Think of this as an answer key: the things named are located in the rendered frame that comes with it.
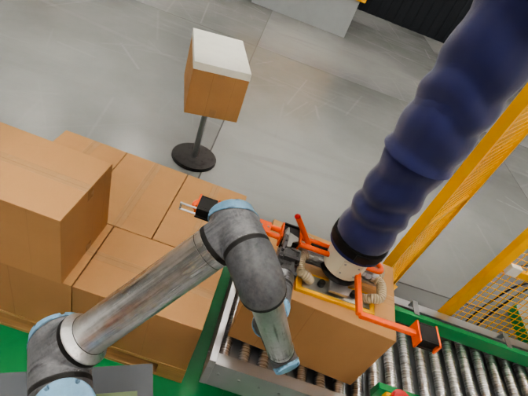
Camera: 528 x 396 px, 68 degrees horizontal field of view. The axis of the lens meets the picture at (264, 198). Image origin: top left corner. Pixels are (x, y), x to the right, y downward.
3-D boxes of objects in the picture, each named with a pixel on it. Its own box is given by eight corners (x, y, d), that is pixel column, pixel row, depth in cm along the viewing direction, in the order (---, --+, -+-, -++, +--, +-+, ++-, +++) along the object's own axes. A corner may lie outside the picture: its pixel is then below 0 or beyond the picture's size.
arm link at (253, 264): (290, 273, 81) (306, 368, 133) (267, 228, 88) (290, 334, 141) (238, 295, 79) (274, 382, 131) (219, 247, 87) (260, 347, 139)
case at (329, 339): (354, 313, 208) (393, 267, 183) (350, 385, 177) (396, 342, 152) (249, 270, 207) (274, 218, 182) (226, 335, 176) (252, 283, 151)
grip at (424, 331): (430, 333, 146) (438, 326, 143) (434, 354, 140) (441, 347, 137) (408, 326, 146) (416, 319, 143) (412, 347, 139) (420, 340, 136)
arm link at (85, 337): (12, 399, 97) (254, 229, 85) (13, 335, 108) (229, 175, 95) (64, 401, 109) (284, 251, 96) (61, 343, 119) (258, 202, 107)
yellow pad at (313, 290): (371, 297, 165) (377, 290, 162) (372, 317, 157) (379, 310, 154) (295, 271, 162) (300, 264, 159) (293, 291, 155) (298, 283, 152)
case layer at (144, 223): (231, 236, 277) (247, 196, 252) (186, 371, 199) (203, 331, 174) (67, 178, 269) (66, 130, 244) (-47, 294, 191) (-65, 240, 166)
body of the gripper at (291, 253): (295, 261, 154) (291, 285, 145) (274, 254, 153) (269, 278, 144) (302, 249, 149) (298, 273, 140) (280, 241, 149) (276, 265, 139)
